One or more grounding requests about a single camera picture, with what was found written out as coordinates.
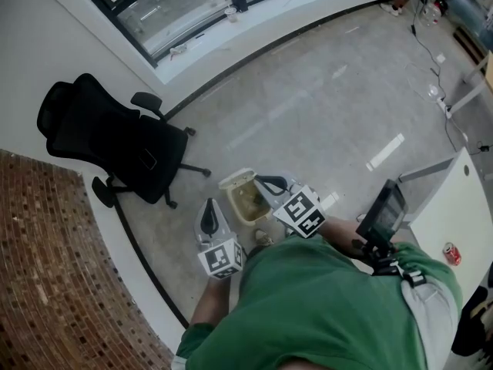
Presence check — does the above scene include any clear plastic jug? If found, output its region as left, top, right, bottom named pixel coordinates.
left=419, top=2, right=442, bottom=27

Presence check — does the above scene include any black cable with adapter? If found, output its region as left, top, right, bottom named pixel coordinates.
left=442, top=117, right=493, bottom=154

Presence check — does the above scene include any long black floor cable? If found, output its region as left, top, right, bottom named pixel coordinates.
left=410, top=0, right=448, bottom=103

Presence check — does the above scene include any wooden desk with white legs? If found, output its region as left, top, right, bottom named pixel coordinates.
left=442, top=50, right=493, bottom=119

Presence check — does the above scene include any black screen device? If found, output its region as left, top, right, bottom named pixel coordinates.
left=356, top=179, right=409, bottom=254

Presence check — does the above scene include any person's left forearm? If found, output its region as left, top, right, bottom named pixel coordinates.
left=188, top=277, right=233, bottom=328

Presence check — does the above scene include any red soda can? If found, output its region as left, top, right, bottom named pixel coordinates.
left=442, top=241, right=463, bottom=267

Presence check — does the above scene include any black office chair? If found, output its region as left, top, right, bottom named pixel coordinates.
left=36, top=72, right=212, bottom=210

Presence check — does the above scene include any beige trash bin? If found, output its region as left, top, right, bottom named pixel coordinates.
left=218, top=166, right=273, bottom=227

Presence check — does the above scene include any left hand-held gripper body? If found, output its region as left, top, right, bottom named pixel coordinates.
left=195, top=231, right=247, bottom=281

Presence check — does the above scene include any white table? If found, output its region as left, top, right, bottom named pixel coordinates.
left=398, top=146, right=493, bottom=304

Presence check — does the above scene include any person's left shoe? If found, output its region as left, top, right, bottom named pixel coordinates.
left=253, top=228, right=275, bottom=247

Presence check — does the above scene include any person in green shirt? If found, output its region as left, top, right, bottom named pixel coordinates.
left=175, top=235, right=463, bottom=370

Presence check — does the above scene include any black-framed window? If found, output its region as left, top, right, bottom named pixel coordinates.
left=69, top=0, right=336, bottom=69

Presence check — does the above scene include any white floor power strip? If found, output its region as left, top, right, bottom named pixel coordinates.
left=437, top=96, right=453, bottom=119

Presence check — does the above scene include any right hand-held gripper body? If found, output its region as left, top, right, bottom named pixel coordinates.
left=272, top=174, right=327, bottom=239

